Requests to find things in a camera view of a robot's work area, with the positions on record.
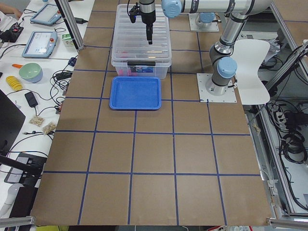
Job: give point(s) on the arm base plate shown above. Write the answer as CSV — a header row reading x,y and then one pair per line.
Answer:
x,y
203,22
211,93

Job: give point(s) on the clear plastic storage box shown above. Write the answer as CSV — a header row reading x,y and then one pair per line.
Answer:
x,y
159,70

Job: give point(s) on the green white carton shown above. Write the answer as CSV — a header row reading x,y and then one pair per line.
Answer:
x,y
67,40

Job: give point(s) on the aluminium frame post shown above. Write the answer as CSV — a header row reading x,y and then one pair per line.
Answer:
x,y
70,22

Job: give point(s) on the teach pendant tablet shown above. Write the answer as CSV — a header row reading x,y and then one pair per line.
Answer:
x,y
47,15
40,44

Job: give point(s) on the yellow toy corn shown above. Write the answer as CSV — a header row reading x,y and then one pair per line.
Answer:
x,y
14,83

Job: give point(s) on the toy carrot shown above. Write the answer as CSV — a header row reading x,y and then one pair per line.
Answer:
x,y
17,65

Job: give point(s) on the white chair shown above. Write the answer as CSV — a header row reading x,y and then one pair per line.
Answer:
x,y
249,55

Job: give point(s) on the green blue bowl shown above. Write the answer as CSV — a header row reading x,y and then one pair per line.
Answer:
x,y
31,72

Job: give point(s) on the clear plastic box lid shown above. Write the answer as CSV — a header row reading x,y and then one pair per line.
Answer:
x,y
130,41

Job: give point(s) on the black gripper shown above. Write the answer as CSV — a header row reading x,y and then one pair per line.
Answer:
x,y
148,19

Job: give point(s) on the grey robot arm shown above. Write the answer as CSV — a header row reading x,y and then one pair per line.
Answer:
x,y
224,67

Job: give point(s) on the black power adapter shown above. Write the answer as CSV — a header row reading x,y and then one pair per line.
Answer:
x,y
80,20

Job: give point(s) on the blue plastic tray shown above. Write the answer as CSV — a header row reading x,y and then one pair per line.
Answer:
x,y
135,93

